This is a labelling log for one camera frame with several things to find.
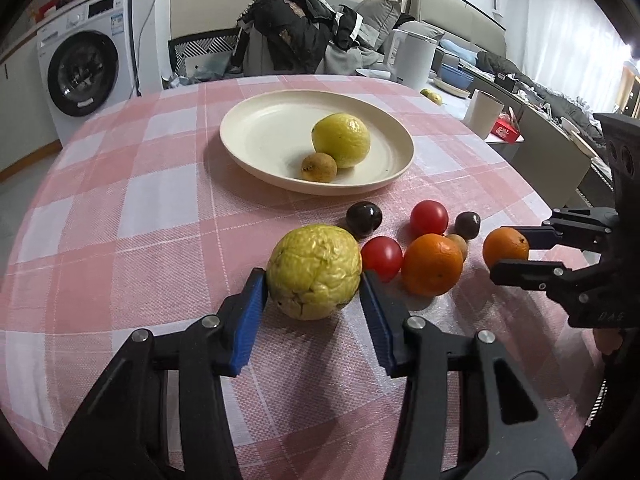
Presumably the black jacket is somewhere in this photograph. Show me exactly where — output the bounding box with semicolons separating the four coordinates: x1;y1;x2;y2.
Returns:
235;0;341;77

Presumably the white cup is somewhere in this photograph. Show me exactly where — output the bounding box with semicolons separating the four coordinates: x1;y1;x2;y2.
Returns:
462;89;506;138

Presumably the yellow-green citrus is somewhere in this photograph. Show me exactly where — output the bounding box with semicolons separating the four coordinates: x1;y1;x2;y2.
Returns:
311;112;372;170

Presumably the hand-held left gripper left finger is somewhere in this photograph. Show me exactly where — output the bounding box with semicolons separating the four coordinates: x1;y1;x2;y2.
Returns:
47;267;271;480

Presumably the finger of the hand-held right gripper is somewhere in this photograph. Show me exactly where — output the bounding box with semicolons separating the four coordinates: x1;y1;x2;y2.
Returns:
489;259;574;297
514;207;616;252

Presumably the black patterned chair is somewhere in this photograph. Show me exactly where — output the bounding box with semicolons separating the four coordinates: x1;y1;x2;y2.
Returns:
168;30;241;90

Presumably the white base cabinet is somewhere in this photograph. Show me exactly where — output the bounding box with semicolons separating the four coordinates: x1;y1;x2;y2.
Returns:
0;25;63;183

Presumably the orange mandarin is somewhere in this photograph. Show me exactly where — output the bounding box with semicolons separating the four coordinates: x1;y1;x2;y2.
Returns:
401;233;464;297
482;226;530;270

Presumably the red tomato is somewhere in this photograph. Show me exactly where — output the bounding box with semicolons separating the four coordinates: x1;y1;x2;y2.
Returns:
361;236;404;283
410;199;449;237

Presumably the cream dish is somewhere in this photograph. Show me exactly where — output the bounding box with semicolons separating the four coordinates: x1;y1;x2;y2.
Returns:
432;77;472;99

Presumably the small dark plum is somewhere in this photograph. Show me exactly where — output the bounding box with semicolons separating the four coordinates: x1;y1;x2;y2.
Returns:
454;211;482;241

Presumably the grey power cable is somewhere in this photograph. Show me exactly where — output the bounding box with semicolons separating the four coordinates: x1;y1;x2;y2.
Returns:
131;0;157;97

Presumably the dark green jacket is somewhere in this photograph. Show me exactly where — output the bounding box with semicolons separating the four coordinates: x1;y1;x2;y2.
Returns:
475;51;531;81

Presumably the cream round plate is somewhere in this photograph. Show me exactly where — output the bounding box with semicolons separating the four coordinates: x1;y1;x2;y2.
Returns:
219;90;415;196

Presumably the large dark plum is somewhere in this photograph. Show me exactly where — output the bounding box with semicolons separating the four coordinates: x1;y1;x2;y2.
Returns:
346;201;384;238

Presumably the white electric kettle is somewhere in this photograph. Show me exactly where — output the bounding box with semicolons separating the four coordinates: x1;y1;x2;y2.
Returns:
384;29;446;92

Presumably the white curtain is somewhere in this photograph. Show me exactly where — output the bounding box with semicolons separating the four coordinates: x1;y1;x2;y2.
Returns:
520;0;636;111

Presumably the red packet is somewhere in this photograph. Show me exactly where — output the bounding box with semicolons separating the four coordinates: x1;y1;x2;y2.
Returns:
490;116;523;145

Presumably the person's right hand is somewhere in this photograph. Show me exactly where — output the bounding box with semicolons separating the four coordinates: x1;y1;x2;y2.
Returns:
594;329;623;361

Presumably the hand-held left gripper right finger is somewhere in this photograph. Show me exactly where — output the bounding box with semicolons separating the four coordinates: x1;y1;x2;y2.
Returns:
359;270;581;480

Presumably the grey hooded jacket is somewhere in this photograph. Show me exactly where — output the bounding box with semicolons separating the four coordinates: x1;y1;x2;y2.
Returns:
242;25;386;78

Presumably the pink plaid tablecloth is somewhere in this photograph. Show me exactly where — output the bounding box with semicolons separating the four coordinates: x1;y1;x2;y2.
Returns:
0;74;621;480

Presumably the grey pillow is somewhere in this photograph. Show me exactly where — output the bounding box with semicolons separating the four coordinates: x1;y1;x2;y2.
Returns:
352;0;403;51

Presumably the wrinkled pale yellow fruit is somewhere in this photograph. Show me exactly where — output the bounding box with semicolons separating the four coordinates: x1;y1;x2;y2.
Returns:
265;225;363;322

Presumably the small brown round fruit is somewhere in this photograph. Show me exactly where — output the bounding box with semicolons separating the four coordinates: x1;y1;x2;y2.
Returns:
300;152;339;183
445;233;469;262

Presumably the blue bowl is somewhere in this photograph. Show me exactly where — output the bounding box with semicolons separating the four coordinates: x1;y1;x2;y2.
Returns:
439;64;475;90

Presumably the beige sofa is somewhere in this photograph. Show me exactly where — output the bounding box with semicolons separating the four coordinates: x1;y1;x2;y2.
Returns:
325;0;506;61

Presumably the white washing machine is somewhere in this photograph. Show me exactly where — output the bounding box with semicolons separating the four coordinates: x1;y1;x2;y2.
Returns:
36;0;138;132

